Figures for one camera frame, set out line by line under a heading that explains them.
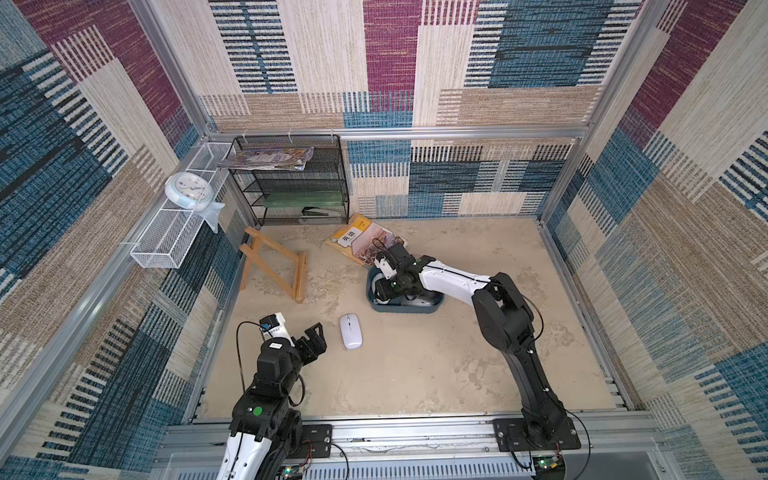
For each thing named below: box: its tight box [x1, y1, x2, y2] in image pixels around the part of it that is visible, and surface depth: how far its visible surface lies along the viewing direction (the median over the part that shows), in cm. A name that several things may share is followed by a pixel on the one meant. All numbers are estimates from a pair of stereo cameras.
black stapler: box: [302, 207, 342, 216], surface depth 111 cm
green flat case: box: [263, 191, 344, 208], surface depth 112 cm
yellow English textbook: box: [325, 213, 395, 267], surface depth 117 cm
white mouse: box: [340, 313, 364, 350], surface depth 93 cm
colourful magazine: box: [217, 147, 314, 171], surface depth 89 cm
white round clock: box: [165, 171, 214, 211], surface depth 76 cm
